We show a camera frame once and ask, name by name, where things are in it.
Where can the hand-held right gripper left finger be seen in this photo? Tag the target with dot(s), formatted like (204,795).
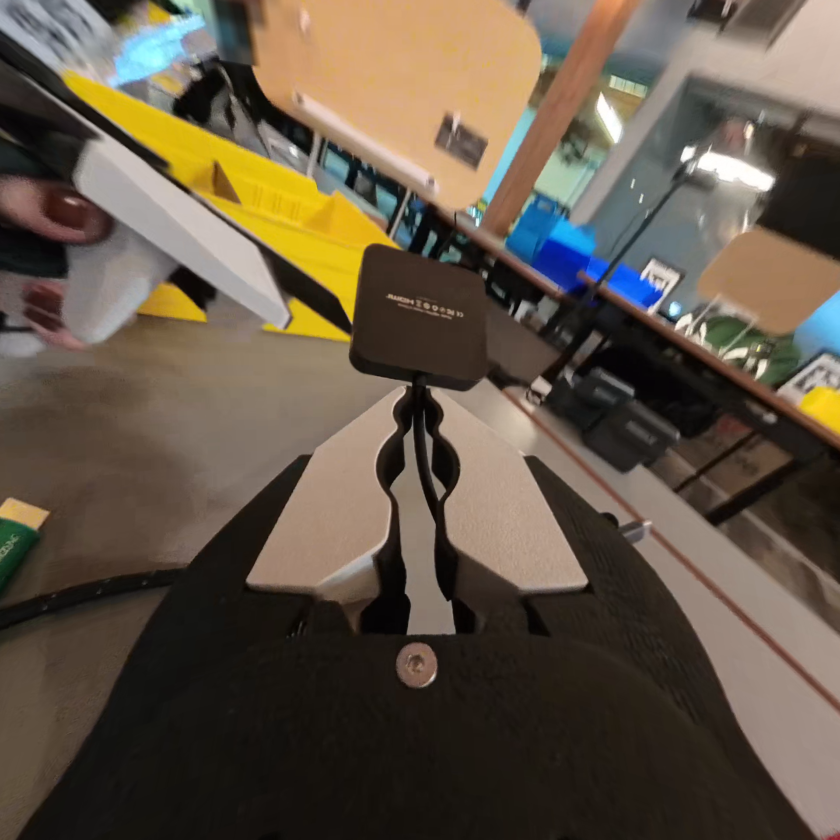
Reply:
(334,505)

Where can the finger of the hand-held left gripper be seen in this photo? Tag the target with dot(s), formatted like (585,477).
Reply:
(184,236)
(315,298)

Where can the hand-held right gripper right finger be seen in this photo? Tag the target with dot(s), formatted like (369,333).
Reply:
(505,518)

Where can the yellow plastic bin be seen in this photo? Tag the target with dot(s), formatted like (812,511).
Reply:
(289,216)

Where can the black hdmi adapter box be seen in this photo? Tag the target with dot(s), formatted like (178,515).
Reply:
(420,315)

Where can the person's left hand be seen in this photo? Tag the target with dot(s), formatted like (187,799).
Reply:
(46,210)

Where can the black equipment case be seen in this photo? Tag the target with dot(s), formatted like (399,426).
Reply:
(623,420)

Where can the wooden-edged table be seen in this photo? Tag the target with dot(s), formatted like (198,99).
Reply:
(505,253)
(709,354)

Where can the blue plastic bin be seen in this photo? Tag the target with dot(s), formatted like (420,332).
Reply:
(564,249)

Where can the printed tag sign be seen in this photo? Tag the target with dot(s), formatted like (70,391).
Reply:
(814,377)
(659,282)

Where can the wooden pillar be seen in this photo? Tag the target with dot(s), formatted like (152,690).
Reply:
(558,118)

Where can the green and yellow packet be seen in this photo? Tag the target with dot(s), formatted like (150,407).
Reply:
(16,538)

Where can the black light stand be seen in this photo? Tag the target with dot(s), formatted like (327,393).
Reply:
(643,229)

